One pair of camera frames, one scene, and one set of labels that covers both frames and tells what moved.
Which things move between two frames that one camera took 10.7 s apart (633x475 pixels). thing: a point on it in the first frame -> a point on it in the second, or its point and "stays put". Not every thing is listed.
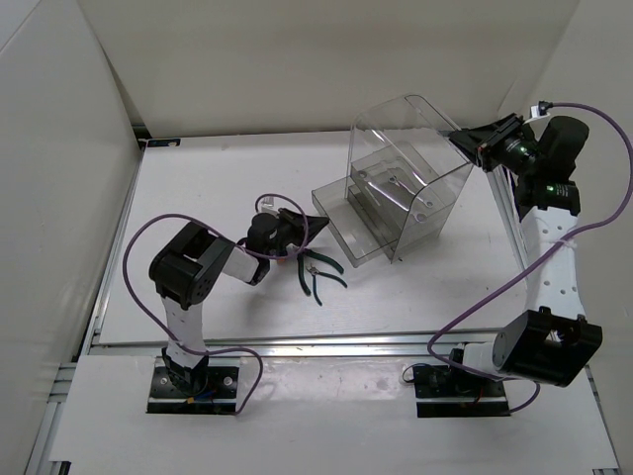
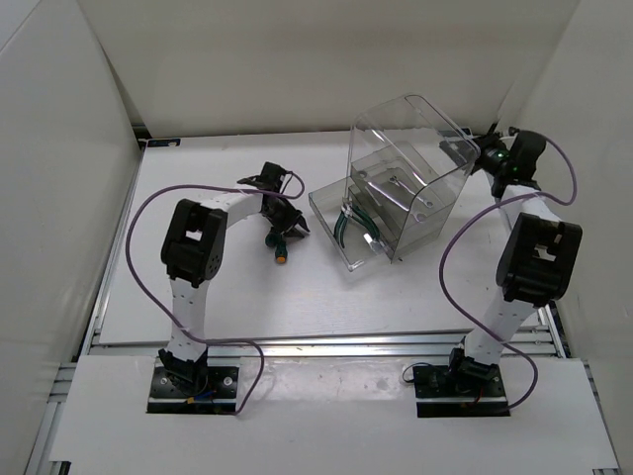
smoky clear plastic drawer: [364, 231] stays put
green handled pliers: [318, 256] -> [349, 210]
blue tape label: [163, 142] stays put
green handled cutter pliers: [315, 272] -> [377, 245]
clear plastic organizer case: [408, 167] stays put
